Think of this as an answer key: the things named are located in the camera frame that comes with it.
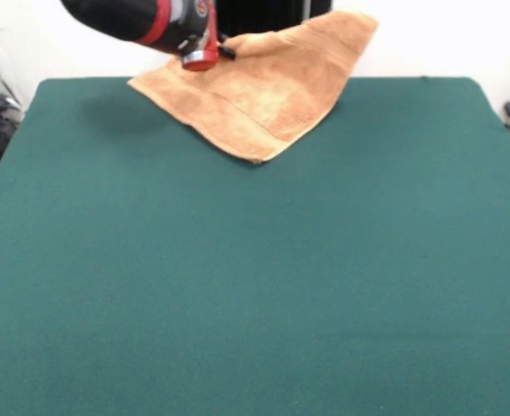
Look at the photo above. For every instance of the dark green table cloth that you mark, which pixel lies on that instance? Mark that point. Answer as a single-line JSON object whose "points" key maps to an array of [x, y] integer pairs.
{"points": [[129, 303]]}

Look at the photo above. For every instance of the orange terry towel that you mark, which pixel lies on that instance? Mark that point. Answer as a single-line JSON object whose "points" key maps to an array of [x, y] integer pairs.
{"points": [[280, 86]]}

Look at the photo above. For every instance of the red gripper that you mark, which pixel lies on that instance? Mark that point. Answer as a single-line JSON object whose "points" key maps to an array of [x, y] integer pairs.
{"points": [[202, 63]]}

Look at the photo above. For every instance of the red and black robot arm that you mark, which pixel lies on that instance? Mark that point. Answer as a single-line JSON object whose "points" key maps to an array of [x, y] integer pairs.
{"points": [[120, 17]]}

